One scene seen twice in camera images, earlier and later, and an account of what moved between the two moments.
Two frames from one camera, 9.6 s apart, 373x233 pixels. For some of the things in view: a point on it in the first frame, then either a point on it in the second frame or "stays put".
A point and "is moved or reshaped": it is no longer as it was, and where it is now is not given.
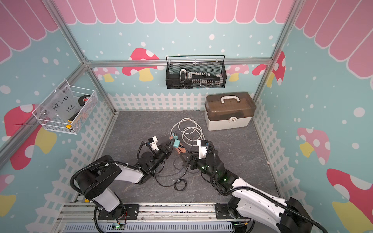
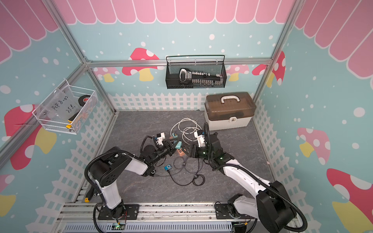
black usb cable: x=180 y=184 -> x=200 y=184
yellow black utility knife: x=71 y=119 stays put
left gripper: x=165 y=150 stays put
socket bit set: x=188 y=76 stays put
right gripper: x=195 y=161 -> x=191 y=150
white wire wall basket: x=66 y=109 stays put
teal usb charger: x=176 y=143 is moved or reshaped
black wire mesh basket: x=198 y=71 stays put
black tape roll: x=83 y=99 stays put
